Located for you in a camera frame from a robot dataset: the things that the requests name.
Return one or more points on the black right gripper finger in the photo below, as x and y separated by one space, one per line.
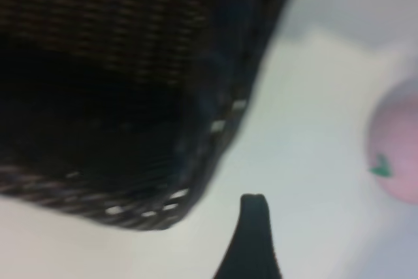
253 243

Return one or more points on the pink peach with green mark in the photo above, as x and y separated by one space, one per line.
398 128

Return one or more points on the dark brown wicker basket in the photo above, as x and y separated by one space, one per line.
98 63

